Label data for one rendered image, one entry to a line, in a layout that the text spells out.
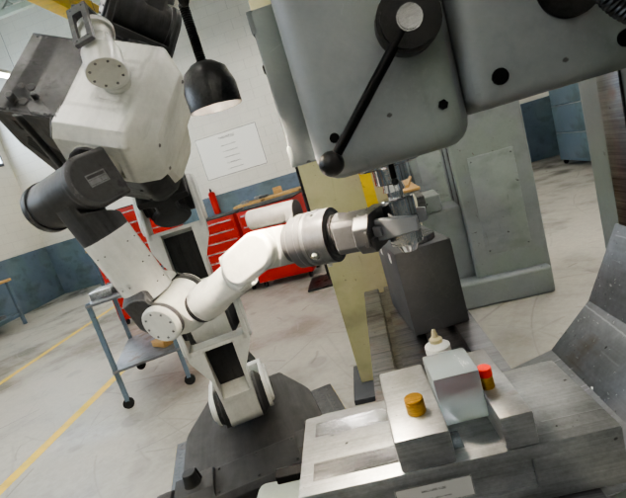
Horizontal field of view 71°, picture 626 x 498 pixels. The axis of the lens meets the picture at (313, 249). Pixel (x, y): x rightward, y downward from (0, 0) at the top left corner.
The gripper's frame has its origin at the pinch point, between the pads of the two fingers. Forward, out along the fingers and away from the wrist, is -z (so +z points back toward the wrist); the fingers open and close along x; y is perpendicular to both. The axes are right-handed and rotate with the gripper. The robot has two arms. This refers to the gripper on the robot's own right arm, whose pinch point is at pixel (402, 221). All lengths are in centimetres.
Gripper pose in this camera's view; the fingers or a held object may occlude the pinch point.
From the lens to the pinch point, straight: 65.6
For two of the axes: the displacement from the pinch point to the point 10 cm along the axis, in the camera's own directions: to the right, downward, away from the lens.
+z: -8.6, 1.6, 4.8
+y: 2.8, 9.4, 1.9
